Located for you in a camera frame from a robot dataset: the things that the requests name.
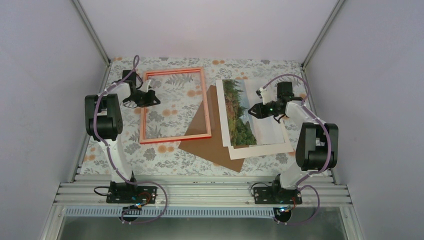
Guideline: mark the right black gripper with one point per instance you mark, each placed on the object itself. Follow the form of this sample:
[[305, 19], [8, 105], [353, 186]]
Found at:
[[259, 112]]

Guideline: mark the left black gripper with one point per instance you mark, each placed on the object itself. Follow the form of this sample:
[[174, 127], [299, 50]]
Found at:
[[150, 101]]

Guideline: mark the landscape photo print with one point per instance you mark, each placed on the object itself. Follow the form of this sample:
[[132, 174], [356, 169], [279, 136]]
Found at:
[[238, 127]]

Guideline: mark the white mat board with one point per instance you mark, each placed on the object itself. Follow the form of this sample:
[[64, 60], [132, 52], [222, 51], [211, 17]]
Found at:
[[262, 150]]

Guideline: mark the red picture frame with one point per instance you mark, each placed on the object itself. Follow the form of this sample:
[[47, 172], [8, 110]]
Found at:
[[183, 113]]

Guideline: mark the brown backing board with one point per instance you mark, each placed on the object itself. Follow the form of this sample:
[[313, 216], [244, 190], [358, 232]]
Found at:
[[212, 149]]

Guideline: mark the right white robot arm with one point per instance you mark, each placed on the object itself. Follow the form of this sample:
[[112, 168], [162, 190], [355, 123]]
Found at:
[[317, 144]]

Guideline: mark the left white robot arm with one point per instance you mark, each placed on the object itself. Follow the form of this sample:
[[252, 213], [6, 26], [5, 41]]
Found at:
[[104, 122]]

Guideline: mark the floral patterned table mat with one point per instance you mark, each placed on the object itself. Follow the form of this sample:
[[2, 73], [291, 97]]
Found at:
[[166, 158]]

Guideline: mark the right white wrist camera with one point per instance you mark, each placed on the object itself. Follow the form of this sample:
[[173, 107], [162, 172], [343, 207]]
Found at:
[[264, 95]]

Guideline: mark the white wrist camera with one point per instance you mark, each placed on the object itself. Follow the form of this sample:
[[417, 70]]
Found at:
[[145, 85], [264, 95]]

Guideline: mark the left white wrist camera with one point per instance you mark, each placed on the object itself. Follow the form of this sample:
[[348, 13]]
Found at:
[[145, 85]]

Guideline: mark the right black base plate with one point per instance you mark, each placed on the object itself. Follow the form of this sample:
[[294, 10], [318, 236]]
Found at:
[[268, 196]]

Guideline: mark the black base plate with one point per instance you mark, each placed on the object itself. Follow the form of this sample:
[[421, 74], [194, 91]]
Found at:
[[132, 195], [268, 196]]

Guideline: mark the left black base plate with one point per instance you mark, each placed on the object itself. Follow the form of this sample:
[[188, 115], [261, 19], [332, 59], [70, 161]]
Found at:
[[132, 195]]

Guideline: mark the aluminium rail base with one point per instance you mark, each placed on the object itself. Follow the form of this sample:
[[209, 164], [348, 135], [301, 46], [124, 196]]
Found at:
[[202, 191]]

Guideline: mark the grey slotted cable duct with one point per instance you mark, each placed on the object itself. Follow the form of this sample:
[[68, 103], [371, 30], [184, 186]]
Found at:
[[179, 212]]

